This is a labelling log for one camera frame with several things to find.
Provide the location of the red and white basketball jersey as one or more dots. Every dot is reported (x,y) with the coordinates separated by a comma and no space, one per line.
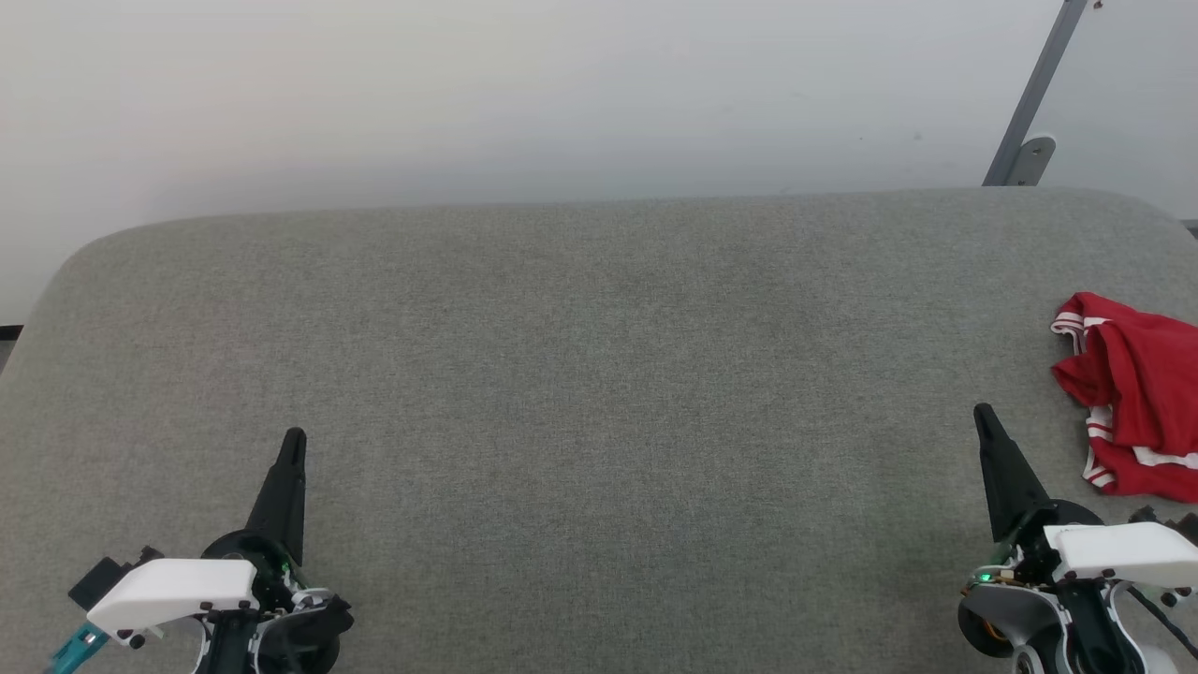
(1142,393)

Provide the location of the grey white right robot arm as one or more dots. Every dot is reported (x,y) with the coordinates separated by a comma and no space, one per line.
(1039,618)

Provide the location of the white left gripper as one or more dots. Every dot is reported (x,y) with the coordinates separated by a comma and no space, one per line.
(178,590)

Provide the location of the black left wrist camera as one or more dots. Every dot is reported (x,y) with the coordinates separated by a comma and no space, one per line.
(103,580)

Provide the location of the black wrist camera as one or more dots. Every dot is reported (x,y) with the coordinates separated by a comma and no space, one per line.
(103,580)
(1175,526)

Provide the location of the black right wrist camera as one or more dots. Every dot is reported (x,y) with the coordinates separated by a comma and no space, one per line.
(1175,526)

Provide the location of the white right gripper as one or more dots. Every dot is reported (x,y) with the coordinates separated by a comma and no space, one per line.
(1123,550)

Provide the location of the grey metal pole bracket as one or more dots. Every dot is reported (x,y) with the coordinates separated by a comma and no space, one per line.
(1032,159)

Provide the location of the grey metal pole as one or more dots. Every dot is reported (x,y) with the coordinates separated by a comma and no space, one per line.
(1039,84)

